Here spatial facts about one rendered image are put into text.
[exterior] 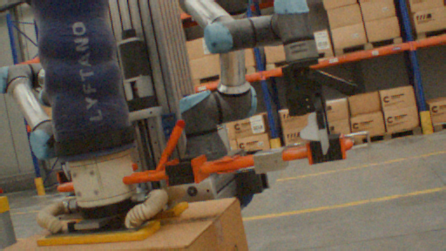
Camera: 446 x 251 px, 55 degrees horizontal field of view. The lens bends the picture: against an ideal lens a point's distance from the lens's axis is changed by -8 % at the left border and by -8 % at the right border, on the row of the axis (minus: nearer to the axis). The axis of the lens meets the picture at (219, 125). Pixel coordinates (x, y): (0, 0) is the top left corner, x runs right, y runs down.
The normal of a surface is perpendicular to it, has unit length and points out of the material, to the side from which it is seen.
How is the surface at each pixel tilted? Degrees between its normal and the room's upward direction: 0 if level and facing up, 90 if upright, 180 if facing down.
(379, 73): 90
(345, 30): 86
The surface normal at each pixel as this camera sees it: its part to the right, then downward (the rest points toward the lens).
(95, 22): 0.76, -0.33
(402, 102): -0.25, 0.13
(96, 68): 0.46, -0.40
